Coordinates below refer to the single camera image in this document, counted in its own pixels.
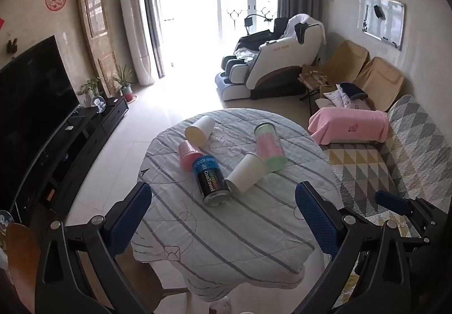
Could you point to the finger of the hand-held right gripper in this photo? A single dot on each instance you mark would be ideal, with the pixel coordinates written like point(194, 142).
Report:
point(392, 201)

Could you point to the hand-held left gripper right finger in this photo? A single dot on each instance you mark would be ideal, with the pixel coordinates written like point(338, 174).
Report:
point(316, 217)

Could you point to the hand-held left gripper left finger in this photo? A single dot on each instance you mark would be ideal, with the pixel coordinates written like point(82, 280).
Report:
point(128, 217)

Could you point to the white paper cup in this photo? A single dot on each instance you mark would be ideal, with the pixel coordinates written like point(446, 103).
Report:
point(199, 131)
point(245, 173)

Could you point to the pink plastic cup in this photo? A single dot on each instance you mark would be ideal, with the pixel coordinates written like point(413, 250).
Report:
point(187, 155)

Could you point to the patterned sofa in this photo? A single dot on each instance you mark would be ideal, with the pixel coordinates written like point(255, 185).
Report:
point(406, 144)

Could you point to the pink and green canister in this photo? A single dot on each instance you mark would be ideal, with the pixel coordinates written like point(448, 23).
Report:
point(270, 149)

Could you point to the table with striped cloth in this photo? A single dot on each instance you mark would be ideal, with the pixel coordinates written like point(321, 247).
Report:
point(229, 232)

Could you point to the pink blanket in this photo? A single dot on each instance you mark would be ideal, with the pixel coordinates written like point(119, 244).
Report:
point(348, 125)

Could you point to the black printed can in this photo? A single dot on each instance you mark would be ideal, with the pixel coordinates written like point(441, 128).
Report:
point(212, 181)

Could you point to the black television cabinet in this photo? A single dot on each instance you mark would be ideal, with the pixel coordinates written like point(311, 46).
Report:
point(107, 116)

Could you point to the wooden chair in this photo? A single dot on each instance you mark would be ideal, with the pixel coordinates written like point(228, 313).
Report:
point(21, 254)

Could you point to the white printed pillow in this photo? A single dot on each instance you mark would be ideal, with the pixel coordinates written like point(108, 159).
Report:
point(339, 98)

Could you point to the round glass ornament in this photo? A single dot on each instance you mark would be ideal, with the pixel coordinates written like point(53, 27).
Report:
point(99, 103)

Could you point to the dark blue cushion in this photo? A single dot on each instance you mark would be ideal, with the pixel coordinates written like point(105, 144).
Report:
point(353, 90)

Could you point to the tan sofa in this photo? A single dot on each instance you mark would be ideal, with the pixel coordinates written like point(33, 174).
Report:
point(378, 81)

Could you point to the potted green plant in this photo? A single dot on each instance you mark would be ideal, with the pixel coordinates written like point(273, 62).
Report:
point(124, 79)
point(92, 86)

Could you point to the small folding table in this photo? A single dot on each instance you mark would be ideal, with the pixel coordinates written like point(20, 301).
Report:
point(312, 79)

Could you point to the black flat television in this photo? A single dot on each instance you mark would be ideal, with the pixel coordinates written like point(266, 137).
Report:
point(31, 105)

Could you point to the white massage chair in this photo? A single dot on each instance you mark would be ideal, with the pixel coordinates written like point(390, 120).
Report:
point(275, 59)

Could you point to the white standing air conditioner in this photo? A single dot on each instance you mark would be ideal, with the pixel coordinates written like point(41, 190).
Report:
point(136, 31)

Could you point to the white cloth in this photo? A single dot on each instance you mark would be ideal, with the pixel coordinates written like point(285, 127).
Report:
point(300, 20)

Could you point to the black stand lamp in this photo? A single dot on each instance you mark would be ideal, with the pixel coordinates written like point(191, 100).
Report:
point(249, 22)

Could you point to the small dark figurine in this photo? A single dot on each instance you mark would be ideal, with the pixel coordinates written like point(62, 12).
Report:
point(12, 45)

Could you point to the glass balcony door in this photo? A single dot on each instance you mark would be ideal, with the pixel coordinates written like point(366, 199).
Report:
point(212, 10)

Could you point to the wall whiteboard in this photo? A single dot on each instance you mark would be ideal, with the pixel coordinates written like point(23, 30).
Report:
point(388, 28)

